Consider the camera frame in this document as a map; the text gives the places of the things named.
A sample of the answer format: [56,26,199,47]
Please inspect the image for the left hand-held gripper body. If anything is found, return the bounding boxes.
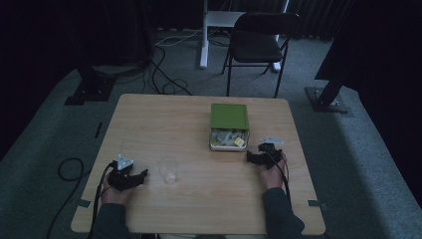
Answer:
[107,153,137,192]

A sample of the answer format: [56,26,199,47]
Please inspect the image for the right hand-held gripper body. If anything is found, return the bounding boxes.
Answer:
[257,135,286,169]

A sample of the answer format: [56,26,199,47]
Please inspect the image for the clear plastic cup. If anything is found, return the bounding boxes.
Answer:
[157,156,180,185]

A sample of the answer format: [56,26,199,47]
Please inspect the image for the pile of tea bags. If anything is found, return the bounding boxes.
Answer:
[211,128,249,148]

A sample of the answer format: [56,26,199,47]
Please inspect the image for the white tin with green lid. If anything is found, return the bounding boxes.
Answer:
[208,103,251,152]

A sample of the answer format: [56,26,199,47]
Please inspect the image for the person's left hand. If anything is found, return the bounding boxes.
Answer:
[101,172,134,206]

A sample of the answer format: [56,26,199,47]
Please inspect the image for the person's right hand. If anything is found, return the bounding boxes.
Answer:
[258,154,289,191]

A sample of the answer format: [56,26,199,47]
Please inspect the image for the grey tape piece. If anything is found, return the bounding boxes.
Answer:
[76,197,93,209]
[307,198,328,211]

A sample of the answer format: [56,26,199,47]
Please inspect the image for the black stand with bolted base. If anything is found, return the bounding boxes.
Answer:
[304,0,353,115]

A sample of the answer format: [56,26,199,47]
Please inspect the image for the black stand with square base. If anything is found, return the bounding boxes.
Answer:
[63,63,117,108]

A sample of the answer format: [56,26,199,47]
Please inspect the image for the black folding chair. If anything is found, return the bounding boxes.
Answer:
[220,11,303,100]

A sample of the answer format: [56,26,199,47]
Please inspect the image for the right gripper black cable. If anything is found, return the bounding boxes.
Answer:
[265,149,293,207]

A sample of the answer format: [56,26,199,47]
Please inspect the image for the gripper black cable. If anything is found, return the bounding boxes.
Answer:
[87,160,119,239]
[265,149,293,207]

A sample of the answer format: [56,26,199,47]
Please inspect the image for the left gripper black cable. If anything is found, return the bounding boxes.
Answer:
[87,160,119,239]

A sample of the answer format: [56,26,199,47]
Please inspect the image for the looped black floor cable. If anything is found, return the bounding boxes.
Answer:
[45,156,92,239]

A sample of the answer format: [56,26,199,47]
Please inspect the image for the black floor cables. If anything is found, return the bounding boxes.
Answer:
[141,44,194,97]

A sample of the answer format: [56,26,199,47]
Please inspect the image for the white desk frame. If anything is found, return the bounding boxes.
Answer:
[198,0,291,74]

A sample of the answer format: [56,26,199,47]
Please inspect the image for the white floor cable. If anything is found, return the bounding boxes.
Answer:
[153,28,204,48]

